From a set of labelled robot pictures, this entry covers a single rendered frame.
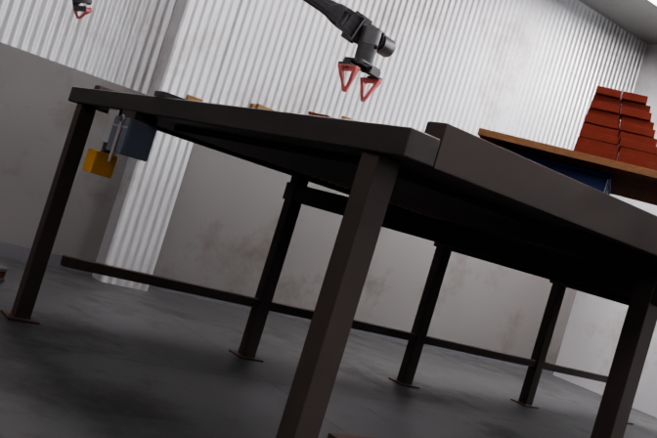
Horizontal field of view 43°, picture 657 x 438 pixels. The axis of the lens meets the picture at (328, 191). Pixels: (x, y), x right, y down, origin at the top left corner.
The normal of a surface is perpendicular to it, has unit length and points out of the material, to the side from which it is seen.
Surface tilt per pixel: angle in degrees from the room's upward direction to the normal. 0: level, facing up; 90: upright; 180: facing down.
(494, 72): 90
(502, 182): 90
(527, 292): 90
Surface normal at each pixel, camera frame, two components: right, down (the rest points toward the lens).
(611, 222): 0.56, 0.14
